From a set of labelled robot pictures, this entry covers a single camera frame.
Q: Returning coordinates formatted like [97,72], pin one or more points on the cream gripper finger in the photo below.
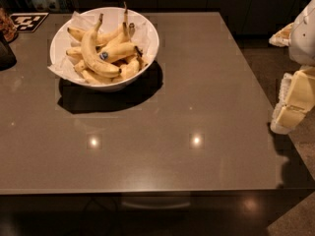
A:
[281,37]
[296,99]

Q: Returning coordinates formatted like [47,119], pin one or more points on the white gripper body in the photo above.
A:
[303,38]

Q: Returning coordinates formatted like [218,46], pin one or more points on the large curved yellow banana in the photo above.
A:
[90,56]

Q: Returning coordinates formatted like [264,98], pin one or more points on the upright yellow banana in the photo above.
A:
[120,35]

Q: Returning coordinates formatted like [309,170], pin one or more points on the small banana at right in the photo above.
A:
[128,70]

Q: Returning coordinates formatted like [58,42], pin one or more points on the banana with blue sticker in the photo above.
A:
[122,50]

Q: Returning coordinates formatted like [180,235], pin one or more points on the white bowl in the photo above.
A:
[144,33]

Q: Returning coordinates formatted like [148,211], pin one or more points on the back left yellow banana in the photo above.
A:
[102,38]

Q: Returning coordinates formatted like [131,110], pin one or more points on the black white fiducial marker tag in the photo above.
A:
[28,22]

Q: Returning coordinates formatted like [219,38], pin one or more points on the patterned jar at left edge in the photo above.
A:
[7,26]

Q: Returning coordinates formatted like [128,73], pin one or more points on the dark object at left edge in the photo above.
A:
[7,57]

